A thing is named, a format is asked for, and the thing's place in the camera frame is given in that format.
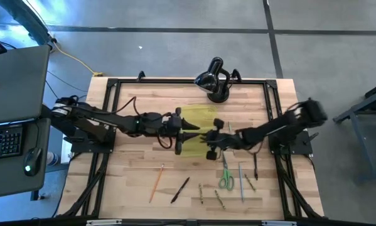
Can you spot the blue-grey pencil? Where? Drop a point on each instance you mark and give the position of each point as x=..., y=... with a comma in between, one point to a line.
x=241, y=182

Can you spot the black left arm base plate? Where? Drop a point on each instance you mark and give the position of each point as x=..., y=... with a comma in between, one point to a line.
x=81, y=146

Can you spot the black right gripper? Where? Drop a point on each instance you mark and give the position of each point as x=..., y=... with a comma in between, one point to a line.
x=216, y=139

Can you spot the black gooseneck desk lamp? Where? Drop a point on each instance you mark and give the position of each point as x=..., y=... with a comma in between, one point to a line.
x=212, y=83

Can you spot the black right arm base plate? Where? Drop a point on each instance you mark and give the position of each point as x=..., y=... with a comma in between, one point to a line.
x=300, y=146

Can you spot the dark side desk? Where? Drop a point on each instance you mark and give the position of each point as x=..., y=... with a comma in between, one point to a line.
x=5, y=182

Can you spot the yellow-green translucent supply box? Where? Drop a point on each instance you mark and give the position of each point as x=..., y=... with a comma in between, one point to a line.
x=200, y=114

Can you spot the black marker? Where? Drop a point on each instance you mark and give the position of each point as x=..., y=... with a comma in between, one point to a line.
x=255, y=168

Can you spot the grey laptop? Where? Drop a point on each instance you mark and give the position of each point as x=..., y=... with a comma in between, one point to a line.
x=16, y=84

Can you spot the orange pencil pink eraser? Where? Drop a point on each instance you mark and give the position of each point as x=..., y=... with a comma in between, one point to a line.
x=156, y=183

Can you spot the black aluminium table frame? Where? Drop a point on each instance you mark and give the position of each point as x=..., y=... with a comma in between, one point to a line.
x=112, y=94

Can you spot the black computer mouse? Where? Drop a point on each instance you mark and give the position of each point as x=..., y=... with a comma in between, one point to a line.
x=32, y=161

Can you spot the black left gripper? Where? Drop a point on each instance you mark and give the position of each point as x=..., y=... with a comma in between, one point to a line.
x=176, y=125

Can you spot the black keyboard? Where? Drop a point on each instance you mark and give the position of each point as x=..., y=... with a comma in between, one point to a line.
x=4, y=142

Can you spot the black table clamp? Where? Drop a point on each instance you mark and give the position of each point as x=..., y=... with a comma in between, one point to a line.
x=141, y=76
x=236, y=75

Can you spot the black rig bar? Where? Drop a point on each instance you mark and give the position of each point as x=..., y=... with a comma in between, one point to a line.
x=187, y=222

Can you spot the grey metal cart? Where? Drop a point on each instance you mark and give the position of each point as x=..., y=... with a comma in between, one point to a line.
x=363, y=125

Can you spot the black pen white print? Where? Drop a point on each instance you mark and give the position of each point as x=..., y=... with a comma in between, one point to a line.
x=179, y=190

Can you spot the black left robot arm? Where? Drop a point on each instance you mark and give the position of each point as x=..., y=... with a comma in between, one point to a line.
x=106, y=120

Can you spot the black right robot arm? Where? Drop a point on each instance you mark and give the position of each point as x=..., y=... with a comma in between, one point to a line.
x=275, y=125

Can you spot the white bottle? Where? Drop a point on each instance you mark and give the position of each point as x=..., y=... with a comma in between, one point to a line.
x=52, y=158

